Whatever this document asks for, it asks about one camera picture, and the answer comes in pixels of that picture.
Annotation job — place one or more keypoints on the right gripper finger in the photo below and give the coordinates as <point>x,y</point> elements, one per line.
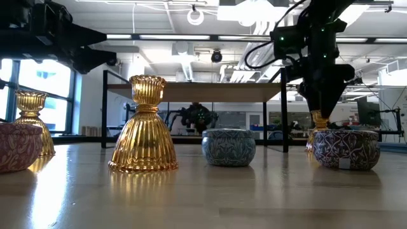
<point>306,95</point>
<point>330,98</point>

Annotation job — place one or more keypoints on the amber glass candlestick holder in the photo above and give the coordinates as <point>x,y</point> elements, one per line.
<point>319,124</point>
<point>143,140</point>
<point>30,121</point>

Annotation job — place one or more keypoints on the purple patterned candle tin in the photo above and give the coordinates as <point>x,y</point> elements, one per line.
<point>346,149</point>

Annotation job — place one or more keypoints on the teal patterned candle tin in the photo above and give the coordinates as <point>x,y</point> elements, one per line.
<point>228,148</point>

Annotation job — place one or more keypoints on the red patterned candle tin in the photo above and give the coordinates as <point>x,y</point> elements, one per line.
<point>17,146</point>

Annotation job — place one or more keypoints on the black background robot arm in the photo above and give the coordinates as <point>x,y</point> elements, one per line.
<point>198,117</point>

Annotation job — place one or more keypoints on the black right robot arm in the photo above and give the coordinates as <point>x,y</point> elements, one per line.
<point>324,19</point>

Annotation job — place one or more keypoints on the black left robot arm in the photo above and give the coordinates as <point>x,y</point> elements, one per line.
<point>19,35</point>

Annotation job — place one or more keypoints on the black monitor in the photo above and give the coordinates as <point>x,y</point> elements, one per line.
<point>369,113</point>

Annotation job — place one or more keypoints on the blue storage bins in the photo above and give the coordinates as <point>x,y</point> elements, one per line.
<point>257,128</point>

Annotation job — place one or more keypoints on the wooden block row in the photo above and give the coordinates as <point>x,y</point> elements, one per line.
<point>90,131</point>

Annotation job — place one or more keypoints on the black stand with boom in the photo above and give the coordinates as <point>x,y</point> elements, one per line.
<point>398,122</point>

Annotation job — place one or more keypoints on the overhead light bar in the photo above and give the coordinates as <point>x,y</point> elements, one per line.
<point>175,37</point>

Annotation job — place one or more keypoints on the bright ceiling light panel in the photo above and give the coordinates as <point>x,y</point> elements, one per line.
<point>251,12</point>

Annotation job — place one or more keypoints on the black round ceiling camera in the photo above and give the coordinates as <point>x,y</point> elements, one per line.
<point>217,56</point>
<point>112,62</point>

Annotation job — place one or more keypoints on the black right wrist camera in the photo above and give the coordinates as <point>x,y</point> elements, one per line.
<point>286,41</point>

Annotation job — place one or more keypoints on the blue edge rail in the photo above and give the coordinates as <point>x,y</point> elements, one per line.
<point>394,147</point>

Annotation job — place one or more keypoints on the dark window frame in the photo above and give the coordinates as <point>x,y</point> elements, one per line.
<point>12,82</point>

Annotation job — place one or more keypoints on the wooden shelf with black frame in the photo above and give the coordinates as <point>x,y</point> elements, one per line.
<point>206,92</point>

